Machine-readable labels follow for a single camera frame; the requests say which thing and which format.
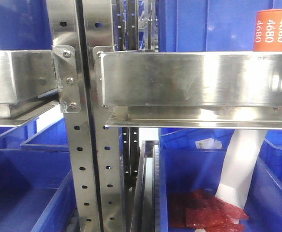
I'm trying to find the upper left blue bin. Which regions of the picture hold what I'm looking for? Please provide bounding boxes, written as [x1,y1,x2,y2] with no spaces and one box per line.
[0,0,52,50]

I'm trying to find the left steel shelf beam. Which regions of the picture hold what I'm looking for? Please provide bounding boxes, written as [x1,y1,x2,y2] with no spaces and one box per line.
[0,50,59,127]

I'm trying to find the left perforated steel upright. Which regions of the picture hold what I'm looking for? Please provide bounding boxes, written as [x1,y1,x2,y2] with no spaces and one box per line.
[46,0,101,232]

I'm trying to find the right perforated steel upright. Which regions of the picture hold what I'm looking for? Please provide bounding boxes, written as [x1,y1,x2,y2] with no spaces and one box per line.
[82,0,127,232]

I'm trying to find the red translucent bags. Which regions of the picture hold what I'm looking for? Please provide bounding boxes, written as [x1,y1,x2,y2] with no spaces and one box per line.
[168,189,249,232]

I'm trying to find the steel shelf beam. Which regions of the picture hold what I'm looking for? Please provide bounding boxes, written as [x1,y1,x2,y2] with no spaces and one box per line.
[96,51,282,130]
[0,50,59,127]

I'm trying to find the blue bin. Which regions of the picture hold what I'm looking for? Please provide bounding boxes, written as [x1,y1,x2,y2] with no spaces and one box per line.
[0,0,52,50]
[0,149,76,232]
[159,129,282,232]
[156,0,282,52]

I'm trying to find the right steel shelf beam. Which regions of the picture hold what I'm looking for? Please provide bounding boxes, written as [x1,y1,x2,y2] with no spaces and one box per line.
[96,51,282,130]

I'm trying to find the upper right blue bin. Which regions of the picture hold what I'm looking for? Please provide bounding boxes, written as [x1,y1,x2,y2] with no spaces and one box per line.
[156,0,282,52]

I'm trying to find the lower left blue bin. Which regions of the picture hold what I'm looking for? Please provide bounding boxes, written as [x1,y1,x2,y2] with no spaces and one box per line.
[0,149,76,232]

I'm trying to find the perforated steel upright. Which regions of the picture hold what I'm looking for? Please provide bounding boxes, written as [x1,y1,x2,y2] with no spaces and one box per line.
[82,0,127,232]
[46,0,101,232]

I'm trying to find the lower right blue bin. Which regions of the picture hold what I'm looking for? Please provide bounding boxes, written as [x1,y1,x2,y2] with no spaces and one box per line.
[159,129,282,232]

